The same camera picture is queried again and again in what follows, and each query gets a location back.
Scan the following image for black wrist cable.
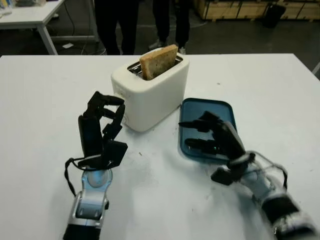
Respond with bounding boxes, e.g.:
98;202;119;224
249;150;289;191
64;156;86;198

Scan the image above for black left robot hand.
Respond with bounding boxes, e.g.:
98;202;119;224
77;90;126;164

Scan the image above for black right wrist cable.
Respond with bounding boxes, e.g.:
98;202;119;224
249;150;289;191

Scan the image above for person in wide black trousers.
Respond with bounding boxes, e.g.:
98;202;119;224
94;0;140;56

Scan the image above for white two-slot toaster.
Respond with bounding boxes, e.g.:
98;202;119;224
110;52;190;133

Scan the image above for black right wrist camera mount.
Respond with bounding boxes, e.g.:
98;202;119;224
210;166;241;187

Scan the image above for stacked wooden crates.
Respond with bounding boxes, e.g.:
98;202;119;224
196;0;320;21

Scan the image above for blue plastic tray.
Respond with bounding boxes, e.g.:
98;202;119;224
177;97;237;165

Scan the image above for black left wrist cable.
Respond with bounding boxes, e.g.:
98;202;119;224
64;156;86;198

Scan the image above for black waste bin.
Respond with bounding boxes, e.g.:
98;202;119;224
262;3;287;29

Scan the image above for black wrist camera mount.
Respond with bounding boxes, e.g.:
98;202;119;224
210;166;241;187
100;140;129;171

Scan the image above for person in slim black trousers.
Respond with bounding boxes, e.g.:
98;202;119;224
148;0;191;55

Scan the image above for slice of brown bread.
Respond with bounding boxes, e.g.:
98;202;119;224
139;44;179;81

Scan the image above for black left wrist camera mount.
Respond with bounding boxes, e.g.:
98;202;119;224
100;140;129;171

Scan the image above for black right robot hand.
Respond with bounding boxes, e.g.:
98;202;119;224
177;110;247;165

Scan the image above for white background table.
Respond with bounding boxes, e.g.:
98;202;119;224
0;0;99;56

